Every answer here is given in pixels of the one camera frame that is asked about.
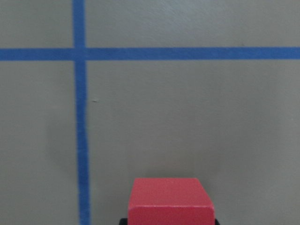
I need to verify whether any red cube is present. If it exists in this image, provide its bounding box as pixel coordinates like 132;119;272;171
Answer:
127;178;215;225

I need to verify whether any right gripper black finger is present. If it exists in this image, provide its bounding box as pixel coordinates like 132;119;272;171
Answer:
119;218;128;225

